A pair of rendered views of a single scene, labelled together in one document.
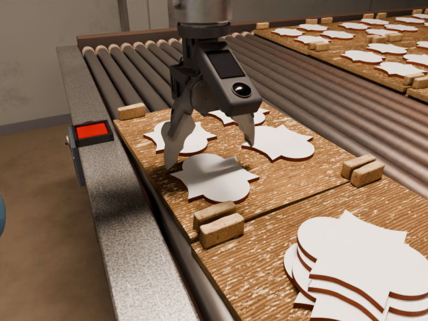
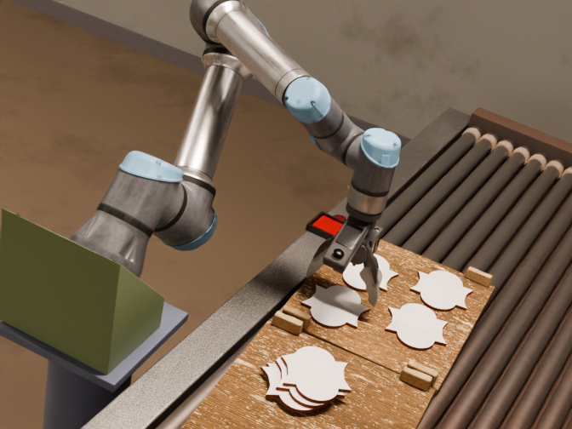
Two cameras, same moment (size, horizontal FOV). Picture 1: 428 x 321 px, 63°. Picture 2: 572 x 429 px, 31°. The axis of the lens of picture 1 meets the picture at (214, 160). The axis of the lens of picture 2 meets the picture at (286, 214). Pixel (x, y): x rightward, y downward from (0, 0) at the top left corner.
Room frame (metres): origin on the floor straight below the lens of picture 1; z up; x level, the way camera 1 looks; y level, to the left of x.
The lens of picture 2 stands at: (-0.81, -1.15, 2.20)
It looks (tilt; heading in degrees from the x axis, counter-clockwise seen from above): 32 degrees down; 47
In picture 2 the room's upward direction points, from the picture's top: 12 degrees clockwise
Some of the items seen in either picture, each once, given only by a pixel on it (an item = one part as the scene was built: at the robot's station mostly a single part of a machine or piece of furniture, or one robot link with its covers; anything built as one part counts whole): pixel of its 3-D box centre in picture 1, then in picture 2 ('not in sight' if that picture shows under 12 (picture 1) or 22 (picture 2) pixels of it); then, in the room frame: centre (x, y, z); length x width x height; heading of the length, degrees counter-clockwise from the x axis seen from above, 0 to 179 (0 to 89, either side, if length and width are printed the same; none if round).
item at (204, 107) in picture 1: (202, 67); (359, 230); (0.49, 0.02, 1.11); 0.09 x 0.08 x 0.12; 28
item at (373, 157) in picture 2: not in sight; (375, 161); (0.49, 0.02, 1.27); 0.09 x 0.08 x 0.11; 95
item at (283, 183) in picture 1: (228, 144); (389, 303); (0.59, -0.03, 0.93); 0.41 x 0.35 x 0.02; 28
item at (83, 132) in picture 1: (92, 133); (328, 227); (0.66, 0.26, 0.92); 0.06 x 0.06 x 0.01; 24
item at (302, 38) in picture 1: (313, 34); not in sight; (1.54, -0.42, 0.94); 0.41 x 0.35 x 0.04; 23
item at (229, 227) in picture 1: (221, 229); (288, 323); (0.33, -0.01, 0.95); 0.06 x 0.02 x 0.03; 119
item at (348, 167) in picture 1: (358, 165); (421, 372); (0.48, -0.24, 0.95); 0.06 x 0.02 x 0.03; 118
